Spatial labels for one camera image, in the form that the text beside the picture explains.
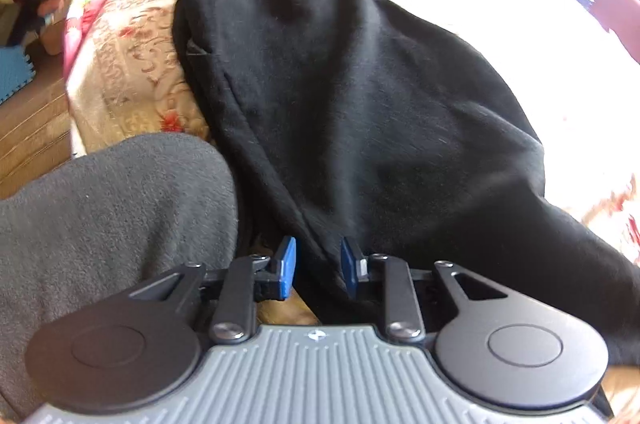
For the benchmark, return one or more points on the gold floral bedspread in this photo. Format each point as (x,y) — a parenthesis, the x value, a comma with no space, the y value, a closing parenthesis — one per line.
(140,54)

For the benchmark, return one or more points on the blue foam floor mat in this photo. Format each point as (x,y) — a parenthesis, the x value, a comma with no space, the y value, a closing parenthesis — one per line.
(14,74)

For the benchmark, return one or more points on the person's grey trouser leg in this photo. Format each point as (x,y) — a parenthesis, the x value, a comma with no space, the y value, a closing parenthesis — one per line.
(110,224)

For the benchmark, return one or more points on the pink printed quilt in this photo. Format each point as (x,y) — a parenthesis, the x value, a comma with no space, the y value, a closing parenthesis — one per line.
(82,4)

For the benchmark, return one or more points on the black pants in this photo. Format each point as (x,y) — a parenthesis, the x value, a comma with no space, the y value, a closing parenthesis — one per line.
(350,104)

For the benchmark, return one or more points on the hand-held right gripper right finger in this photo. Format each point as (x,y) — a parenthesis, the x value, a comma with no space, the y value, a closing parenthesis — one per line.
(350,266)

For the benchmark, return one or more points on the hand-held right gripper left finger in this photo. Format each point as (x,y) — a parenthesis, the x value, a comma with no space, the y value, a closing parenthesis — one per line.
(285,266)

